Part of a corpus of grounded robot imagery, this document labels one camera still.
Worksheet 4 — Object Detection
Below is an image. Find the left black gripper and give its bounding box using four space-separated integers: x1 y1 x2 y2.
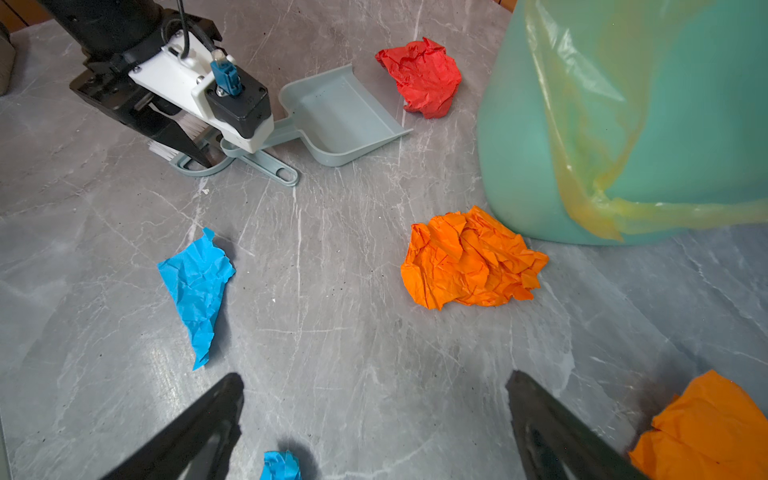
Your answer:
68 14 213 168

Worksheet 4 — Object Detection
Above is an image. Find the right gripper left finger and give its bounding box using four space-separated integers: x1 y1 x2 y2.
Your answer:
105 372 244 479

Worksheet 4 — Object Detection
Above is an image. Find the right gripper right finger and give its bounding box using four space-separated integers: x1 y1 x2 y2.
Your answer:
506 370 645 479

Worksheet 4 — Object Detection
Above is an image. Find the grey-green hand brush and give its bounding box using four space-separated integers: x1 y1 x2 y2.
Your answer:
148 114 300 187

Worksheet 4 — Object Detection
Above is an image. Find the grey-green plastic dustpan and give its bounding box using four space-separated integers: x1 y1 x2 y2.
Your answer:
220 65 410 175

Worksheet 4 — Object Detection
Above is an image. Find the red paper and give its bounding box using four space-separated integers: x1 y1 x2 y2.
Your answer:
375 37 462 119

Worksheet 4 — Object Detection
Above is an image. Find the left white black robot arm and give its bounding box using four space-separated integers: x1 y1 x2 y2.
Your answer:
41 1 222 168

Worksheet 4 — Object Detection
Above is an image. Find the small blue paper scrap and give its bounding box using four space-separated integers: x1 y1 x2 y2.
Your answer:
260 451 302 480

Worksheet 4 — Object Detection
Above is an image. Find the blue crumpled paper left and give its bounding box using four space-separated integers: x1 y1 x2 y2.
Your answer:
157 228 236 370

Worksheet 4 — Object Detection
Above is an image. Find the orange crumpled paper right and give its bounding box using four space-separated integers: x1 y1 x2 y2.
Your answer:
629 370 767 479

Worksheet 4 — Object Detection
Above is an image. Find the orange crumpled paper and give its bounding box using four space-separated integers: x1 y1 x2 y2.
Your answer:
401 206 549 310
629 370 767 479

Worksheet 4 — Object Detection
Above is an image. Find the orange crumpled paper centre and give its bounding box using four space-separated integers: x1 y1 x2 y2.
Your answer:
401 206 549 310

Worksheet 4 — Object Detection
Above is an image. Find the green trash bin with liner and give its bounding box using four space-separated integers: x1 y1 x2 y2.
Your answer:
477 1 767 245

